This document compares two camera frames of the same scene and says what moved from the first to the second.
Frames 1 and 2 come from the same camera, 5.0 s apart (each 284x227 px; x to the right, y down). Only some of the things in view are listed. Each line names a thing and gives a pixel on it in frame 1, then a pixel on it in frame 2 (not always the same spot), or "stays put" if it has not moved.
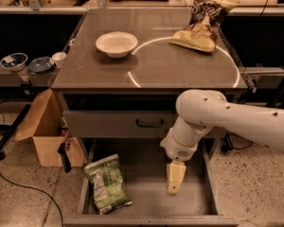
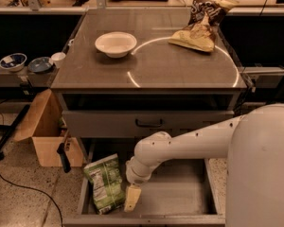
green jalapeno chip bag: (108, 183) stays put
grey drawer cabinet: (121, 76) stays put
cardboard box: (46, 127) stays put
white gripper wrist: (176, 148) → (135, 177)
